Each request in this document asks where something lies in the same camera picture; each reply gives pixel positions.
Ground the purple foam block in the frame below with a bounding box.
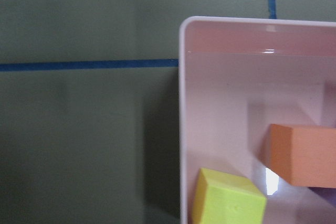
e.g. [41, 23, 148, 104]
[309, 187, 336, 207]

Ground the pink plastic bin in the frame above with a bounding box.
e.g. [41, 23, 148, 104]
[179, 16, 335, 223]

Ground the yellow-green foam block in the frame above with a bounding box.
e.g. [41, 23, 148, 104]
[191, 168, 267, 223]

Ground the orange foam block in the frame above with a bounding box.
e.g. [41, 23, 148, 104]
[268, 124, 335, 188]

